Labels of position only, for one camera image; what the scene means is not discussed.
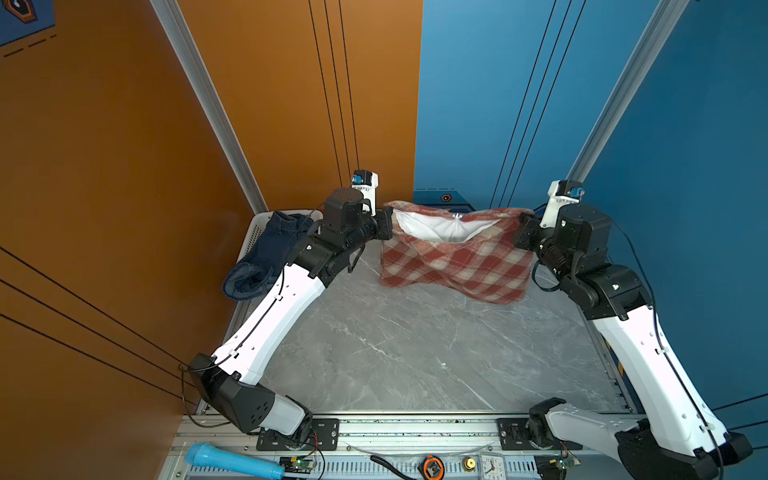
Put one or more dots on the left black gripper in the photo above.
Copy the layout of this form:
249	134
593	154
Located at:
380	222

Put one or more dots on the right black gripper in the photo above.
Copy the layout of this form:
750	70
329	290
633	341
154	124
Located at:
527	226

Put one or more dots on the red plaid skirt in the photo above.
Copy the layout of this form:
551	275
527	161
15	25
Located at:
471	253

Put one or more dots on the white plastic laundry basket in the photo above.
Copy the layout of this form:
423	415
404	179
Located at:
259	222

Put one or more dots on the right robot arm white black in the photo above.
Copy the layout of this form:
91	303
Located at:
679	436

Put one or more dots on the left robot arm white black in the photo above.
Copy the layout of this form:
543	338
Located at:
229	380

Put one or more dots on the dark blue denim skirt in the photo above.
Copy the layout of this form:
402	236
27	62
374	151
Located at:
256	273

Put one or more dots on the small white clock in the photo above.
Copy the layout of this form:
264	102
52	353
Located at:
492	467

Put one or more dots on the small round brass object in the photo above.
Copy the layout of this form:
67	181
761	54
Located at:
469	464

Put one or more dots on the orange black tape measure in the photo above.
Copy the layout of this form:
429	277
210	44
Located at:
432	468

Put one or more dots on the small green circuit board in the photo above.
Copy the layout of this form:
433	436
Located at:
298	465

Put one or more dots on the blue microphone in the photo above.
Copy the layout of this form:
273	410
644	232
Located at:
206	455

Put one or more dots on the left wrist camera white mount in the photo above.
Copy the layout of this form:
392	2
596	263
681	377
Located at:
366	182

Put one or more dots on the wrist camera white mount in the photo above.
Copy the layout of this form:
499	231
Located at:
366	182
560	193

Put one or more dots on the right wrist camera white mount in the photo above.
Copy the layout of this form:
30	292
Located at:
560	193

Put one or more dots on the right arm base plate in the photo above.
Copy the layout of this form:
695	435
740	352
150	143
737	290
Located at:
514	435

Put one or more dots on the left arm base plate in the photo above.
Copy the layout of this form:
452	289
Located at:
323	433

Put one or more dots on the aluminium front rail frame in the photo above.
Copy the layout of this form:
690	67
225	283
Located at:
389	446

